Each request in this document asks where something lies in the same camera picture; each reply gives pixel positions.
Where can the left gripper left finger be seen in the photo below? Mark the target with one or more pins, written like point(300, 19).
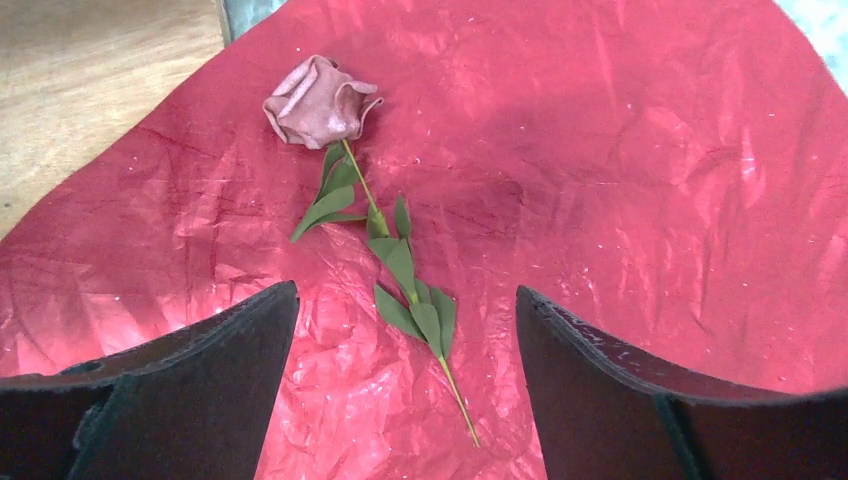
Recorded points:
point(193, 404)

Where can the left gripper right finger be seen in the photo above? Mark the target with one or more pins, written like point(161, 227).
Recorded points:
point(606, 409)

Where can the maroon paper bouquet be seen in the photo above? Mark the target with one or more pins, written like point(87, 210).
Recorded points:
point(672, 172)

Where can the maroon foam rose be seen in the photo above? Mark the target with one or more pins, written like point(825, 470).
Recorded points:
point(321, 107)

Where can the wooden board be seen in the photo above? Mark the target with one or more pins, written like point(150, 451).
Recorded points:
point(77, 75)

